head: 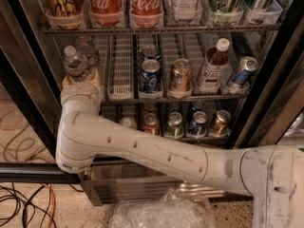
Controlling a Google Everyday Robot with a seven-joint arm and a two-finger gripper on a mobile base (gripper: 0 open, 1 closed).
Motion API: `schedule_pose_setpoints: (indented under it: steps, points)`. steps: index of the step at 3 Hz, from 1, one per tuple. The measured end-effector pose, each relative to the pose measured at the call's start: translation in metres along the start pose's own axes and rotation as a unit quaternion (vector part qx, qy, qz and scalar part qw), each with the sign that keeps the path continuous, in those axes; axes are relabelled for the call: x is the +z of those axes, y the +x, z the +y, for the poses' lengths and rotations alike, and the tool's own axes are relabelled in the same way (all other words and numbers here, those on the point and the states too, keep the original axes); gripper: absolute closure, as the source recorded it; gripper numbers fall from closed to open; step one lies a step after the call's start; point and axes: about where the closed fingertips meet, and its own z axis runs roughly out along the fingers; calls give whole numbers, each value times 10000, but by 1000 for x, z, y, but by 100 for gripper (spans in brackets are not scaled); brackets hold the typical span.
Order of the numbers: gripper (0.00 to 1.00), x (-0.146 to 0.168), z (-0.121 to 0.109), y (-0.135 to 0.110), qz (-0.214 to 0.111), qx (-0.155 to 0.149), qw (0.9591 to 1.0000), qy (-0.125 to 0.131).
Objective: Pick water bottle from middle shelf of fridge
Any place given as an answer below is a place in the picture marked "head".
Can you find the clear plastic bag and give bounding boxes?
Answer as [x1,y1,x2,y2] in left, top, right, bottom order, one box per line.
[109,189,216,228]

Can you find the white label bottle top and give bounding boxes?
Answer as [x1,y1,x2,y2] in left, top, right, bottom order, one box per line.
[171,0,198,21]

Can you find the rear red can bottom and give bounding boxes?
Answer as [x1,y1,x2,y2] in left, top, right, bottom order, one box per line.
[142,102,158,115]

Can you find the stainless fridge base grille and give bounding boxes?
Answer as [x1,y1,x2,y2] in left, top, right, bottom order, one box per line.
[80,160,249,206]

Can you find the right Coca-Cola can top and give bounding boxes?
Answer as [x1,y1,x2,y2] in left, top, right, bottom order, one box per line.
[130,0,162,17]

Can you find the tilted blue silver can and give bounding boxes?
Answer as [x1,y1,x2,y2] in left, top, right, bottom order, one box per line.
[227,56,258,88]

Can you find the copper can middle shelf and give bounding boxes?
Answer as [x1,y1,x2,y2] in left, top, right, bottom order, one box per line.
[169,58,192,93]

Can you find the copper can bottom shelf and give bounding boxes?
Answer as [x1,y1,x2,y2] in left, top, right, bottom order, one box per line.
[210,110,231,135]

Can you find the blue pepsi can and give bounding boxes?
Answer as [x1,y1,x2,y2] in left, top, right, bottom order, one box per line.
[140,46,161,61]
[140,59,162,93]

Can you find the blue can bottom shelf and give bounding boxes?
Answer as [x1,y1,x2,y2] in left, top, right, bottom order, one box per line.
[187,111,207,138]

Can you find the front blue Pepsi can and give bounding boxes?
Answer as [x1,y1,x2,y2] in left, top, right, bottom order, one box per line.
[140,59,162,93]

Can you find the green can bottom shelf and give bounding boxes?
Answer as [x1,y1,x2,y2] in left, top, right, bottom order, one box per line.
[164,112,183,139]

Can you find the orange cable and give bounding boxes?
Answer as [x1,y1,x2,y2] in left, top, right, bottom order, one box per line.
[41,182,58,228]

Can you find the clear water bottle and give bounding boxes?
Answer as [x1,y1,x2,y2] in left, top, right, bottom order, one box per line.
[75,35,99,67]
[64,46,91,82]

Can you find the brown tea bottle white cap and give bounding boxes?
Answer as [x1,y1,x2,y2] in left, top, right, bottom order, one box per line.
[196,38,230,92]

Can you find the red Coca-Cola can bottom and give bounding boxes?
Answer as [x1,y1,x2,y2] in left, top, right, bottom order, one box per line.
[142,113,160,135]

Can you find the right glass fridge door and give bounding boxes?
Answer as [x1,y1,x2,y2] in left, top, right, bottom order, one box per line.
[231,16,304,148]

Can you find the glass fridge door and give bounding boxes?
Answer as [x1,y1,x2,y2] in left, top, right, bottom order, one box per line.
[0,0,82,184]
[231,16,304,148]

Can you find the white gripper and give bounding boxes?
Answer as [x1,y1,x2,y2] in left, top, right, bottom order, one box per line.
[61,66,102,115]

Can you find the left Coca-Cola can top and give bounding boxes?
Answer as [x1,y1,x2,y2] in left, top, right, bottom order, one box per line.
[90,0,123,27]

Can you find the empty white shelf tray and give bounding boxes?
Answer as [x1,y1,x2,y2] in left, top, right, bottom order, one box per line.
[107,35,134,101]

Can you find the black cables on floor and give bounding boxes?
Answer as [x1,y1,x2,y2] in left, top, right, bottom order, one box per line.
[0,182,58,228]

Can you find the left glass fridge door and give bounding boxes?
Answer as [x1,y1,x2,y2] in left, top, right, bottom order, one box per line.
[0,0,82,184]

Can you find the rear blue Pepsi can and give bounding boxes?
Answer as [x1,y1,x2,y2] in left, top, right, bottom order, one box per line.
[140,46,161,61]

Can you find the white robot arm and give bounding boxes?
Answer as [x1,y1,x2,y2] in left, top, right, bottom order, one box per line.
[56,81,304,228]

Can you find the gold can top shelf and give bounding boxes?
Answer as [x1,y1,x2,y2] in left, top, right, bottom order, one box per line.
[41,0,86,18]

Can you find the copper can shelf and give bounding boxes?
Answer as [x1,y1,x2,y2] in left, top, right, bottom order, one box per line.
[210,110,231,135]
[169,58,192,93]

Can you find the rear blue can bottom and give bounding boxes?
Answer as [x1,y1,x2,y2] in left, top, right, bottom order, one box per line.
[187,100,205,118]

